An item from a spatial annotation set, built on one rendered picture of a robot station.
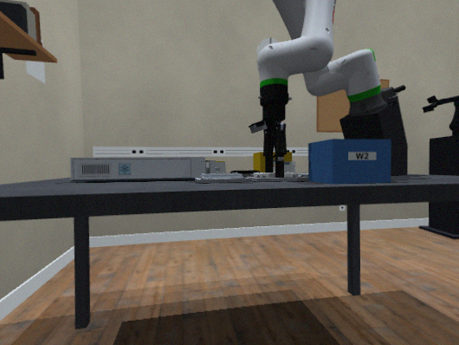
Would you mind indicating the yellow waste bin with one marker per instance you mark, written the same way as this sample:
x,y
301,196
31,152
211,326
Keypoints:
x,y
259,161

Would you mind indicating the blue box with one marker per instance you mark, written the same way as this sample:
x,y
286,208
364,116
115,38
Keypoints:
x,y
349,161

